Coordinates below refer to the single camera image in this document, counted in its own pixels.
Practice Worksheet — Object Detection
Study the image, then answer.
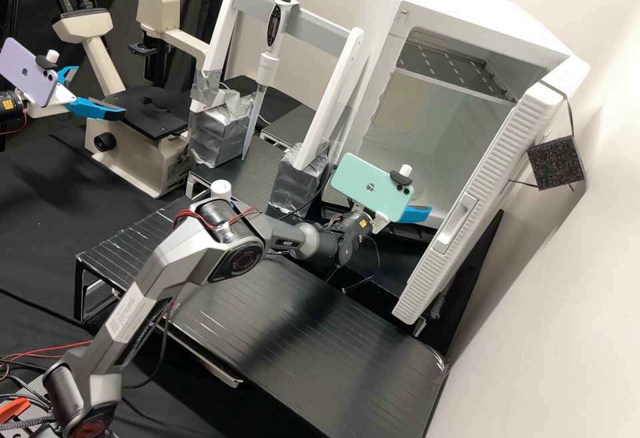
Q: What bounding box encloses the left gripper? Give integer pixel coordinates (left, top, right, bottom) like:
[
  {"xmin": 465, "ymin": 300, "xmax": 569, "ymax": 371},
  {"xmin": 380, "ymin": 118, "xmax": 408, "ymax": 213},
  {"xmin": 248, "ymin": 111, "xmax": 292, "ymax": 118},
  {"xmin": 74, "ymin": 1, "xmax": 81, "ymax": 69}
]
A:
[{"xmin": 27, "ymin": 65, "xmax": 127, "ymax": 120}]

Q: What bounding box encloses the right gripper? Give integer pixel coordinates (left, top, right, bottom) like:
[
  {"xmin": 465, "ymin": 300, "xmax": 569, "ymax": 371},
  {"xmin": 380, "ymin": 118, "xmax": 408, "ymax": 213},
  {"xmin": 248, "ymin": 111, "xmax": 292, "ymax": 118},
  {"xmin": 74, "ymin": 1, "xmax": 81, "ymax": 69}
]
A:
[{"xmin": 351, "ymin": 201, "xmax": 431, "ymax": 234}]

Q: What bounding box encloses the incubator door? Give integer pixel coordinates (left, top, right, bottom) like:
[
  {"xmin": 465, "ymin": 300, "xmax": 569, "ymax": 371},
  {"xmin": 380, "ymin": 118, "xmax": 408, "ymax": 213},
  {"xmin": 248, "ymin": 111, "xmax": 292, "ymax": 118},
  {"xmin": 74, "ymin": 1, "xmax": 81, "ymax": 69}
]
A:
[{"xmin": 392, "ymin": 55, "xmax": 592, "ymax": 327}]

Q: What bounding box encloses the cream microscope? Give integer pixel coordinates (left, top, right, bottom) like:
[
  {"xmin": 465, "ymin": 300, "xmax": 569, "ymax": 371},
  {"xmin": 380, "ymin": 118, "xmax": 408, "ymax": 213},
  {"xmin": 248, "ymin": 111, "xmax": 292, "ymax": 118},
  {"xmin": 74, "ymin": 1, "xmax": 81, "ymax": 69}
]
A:
[{"xmin": 51, "ymin": 0, "xmax": 211, "ymax": 200}]

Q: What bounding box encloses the pipette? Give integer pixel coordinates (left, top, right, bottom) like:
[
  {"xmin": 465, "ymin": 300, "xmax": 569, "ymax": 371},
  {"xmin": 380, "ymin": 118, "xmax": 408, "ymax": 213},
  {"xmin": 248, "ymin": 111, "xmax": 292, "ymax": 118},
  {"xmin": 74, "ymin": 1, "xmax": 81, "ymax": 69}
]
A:
[{"xmin": 241, "ymin": 0, "xmax": 301, "ymax": 160}]

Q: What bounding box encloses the white pipette stand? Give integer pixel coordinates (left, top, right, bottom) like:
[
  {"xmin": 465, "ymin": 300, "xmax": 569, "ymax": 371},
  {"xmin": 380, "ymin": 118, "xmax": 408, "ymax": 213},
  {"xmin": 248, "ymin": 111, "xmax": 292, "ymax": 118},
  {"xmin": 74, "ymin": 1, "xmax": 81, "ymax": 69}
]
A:
[{"xmin": 187, "ymin": 0, "xmax": 366, "ymax": 219}]

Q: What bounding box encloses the black cable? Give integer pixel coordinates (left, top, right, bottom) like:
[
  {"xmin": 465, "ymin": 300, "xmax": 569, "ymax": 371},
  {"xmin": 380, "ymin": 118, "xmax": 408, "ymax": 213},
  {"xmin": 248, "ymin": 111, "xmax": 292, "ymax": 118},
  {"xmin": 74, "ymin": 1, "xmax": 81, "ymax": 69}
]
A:
[{"xmin": 325, "ymin": 235, "xmax": 382, "ymax": 295}]

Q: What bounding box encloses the right wrist camera phone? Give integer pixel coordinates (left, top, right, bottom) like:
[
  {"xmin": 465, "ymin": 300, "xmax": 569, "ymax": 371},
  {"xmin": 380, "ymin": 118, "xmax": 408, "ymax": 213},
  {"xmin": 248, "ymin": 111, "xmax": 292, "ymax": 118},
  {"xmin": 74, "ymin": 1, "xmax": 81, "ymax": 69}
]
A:
[{"xmin": 331, "ymin": 153, "xmax": 423, "ymax": 221}]

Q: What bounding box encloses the wrist camera phone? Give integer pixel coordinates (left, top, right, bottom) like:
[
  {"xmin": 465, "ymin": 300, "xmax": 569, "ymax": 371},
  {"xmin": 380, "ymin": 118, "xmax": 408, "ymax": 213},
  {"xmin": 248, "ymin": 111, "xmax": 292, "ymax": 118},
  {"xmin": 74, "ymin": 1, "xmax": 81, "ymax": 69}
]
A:
[
  {"xmin": 331, "ymin": 153, "xmax": 423, "ymax": 221},
  {"xmin": 0, "ymin": 37, "xmax": 73, "ymax": 108}
]

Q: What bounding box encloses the left wrist camera phone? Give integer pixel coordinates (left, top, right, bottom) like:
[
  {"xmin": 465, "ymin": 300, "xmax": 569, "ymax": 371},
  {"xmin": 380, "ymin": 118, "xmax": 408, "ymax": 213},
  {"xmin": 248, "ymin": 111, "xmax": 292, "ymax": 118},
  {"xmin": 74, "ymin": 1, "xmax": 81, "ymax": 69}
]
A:
[{"xmin": 0, "ymin": 37, "xmax": 73, "ymax": 108}]

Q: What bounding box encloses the red wire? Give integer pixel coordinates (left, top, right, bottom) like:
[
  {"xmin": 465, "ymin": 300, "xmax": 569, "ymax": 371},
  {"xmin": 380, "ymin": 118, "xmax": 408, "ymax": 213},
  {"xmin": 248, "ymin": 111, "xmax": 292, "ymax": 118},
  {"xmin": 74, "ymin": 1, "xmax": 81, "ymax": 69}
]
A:
[{"xmin": 0, "ymin": 340, "xmax": 96, "ymax": 365}]

